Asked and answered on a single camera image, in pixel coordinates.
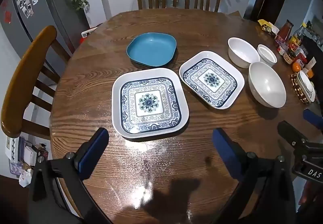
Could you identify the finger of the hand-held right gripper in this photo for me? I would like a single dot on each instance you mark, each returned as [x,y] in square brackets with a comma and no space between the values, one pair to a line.
[290,133]
[314,120]

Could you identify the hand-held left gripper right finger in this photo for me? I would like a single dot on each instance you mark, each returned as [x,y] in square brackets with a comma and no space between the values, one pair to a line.
[224,148]

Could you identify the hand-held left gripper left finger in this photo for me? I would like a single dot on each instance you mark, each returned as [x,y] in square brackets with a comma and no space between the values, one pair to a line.
[93,153]

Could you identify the large white bowl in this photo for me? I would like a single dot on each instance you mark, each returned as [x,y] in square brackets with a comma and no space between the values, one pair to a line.
[266,85]

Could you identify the small patterned square plate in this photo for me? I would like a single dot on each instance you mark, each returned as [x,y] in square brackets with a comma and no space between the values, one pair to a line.
[212,78]

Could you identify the large patterned square plate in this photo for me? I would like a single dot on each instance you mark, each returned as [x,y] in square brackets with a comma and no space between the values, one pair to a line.
[149,102]

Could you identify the small white bowl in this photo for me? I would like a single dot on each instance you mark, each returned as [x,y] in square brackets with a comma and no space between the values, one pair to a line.
[267,53]

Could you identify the medium white bowl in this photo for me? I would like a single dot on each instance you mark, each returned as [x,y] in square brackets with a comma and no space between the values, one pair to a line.
[242,49]

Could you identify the blue plate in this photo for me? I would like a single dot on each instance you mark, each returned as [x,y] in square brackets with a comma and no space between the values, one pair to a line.
[151,48]

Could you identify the person's right hand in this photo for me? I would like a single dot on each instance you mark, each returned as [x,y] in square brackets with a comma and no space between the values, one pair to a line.
[309,193]

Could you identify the white dish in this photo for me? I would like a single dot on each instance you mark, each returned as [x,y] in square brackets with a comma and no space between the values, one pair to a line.
[306,86]

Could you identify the orange fruit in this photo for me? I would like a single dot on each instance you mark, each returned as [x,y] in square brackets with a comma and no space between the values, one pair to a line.
[297,67]
[310,73]

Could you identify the dark-lid jar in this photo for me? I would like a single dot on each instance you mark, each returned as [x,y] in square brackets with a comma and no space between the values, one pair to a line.
[289,57]

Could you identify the white-lid jar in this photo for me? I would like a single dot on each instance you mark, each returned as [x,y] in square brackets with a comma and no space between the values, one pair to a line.
[282,49]

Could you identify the dark sauce bottle yellow label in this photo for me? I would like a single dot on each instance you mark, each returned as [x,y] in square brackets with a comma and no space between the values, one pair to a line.
[296,39]

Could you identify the red sauce bottle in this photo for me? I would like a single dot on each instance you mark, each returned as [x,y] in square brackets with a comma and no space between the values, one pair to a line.
[284,33]

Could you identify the yellow snack packet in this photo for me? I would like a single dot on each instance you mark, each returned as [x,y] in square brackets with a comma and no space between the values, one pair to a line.
[267,27]

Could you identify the light wooden chair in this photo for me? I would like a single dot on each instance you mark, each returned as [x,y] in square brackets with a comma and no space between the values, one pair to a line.
[27,62]

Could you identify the red stool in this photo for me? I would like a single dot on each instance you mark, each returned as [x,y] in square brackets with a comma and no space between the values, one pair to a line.
[82,40]

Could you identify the white power strip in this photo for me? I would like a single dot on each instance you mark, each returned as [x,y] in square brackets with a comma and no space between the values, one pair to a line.
[88,32]

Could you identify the grey refrigerator with photos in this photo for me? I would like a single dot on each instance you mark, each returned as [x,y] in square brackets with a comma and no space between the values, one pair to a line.
[50,12]

